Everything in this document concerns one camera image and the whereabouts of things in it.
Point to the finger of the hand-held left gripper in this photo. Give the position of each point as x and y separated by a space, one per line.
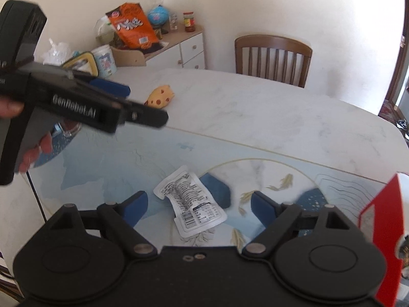
147 115
110 88

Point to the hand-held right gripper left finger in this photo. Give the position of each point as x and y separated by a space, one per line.
135 208

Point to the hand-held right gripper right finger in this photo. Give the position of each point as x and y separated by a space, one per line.
263 208

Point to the white printed sachet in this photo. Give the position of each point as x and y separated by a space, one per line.
188 201

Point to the white box red rim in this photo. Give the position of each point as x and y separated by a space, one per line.
383 224

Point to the white marble desktop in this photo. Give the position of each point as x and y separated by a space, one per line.
255 108

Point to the person's left hand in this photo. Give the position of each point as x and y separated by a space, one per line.
40 147

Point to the yellow pig toy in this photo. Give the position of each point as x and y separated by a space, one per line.
159 96

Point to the white printed cup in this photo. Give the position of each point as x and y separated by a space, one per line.
104 62

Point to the glass of dark drink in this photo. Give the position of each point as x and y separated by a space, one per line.
70 129

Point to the white plastic bag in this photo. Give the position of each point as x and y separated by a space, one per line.
104 30

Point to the orange snack bag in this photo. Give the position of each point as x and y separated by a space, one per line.
134 25

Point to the white drawer cabinet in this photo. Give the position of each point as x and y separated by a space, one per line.
188 51

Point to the blue globe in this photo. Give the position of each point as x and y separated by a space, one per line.
158 14

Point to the red-lidded sauce jar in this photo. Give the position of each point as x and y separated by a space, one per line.
189 22

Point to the wooden slatted chair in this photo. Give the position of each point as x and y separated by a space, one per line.
271 43

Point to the dark white sneaker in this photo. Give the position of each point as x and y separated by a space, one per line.
402 125

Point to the patterned rug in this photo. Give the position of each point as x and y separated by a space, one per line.
391 108

